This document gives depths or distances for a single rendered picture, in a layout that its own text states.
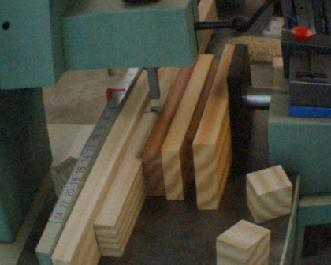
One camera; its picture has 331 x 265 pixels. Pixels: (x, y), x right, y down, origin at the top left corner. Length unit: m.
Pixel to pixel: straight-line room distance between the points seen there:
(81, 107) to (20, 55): 2.24
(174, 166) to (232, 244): 0.15
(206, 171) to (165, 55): 0.13
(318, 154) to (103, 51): 0.25
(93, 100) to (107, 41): 2.27
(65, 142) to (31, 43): 0.35
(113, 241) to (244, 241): 0.13
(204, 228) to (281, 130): 0.13
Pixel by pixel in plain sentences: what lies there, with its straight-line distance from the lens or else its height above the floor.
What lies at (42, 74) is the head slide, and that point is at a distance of 0.81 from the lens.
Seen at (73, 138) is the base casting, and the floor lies 0.80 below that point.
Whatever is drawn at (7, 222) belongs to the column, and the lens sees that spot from 0.90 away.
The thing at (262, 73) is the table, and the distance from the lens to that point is 1.02.
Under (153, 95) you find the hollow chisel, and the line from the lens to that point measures 0.86.
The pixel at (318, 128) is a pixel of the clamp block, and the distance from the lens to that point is 0.78.
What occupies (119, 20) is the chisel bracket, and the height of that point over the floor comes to 1.06.
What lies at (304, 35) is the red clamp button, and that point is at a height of 1.02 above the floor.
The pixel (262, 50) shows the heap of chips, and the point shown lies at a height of 0.91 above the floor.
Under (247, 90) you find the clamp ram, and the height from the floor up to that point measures 0.96.
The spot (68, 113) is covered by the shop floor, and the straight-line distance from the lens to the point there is 3.02.
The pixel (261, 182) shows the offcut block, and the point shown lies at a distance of 0.73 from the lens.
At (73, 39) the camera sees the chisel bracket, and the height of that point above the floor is 1.04.
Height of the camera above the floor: 1.33
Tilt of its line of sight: 28 degrees down
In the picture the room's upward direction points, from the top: 6 degrees counter-clockwise
